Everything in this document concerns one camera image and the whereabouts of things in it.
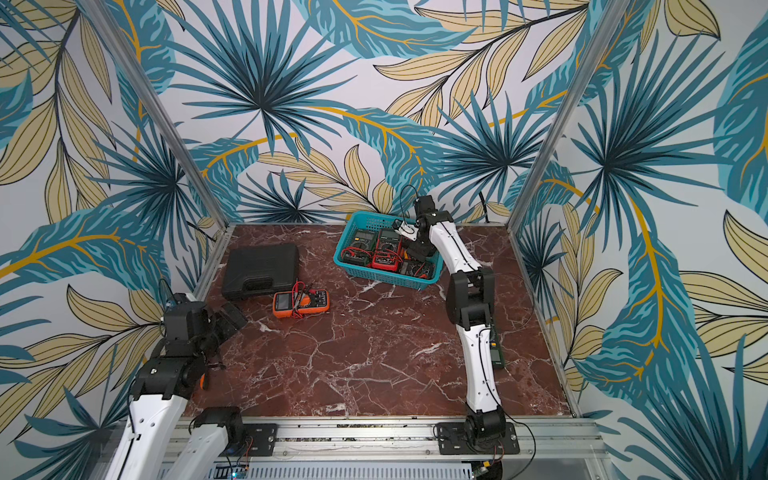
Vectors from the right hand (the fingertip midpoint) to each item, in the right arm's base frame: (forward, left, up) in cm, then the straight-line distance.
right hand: (427, 239), depth 104 cm
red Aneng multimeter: (-4, +14, -1) cm, 14 cm away
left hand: (-34, +55, +8) cm, 65 cm away
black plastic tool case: (-9, +57, -4) cm, 58 cm away
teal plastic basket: (+12, +22, -3) cm, 25 cm away
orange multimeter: (-21, +42, -3) cm, 47 cm away
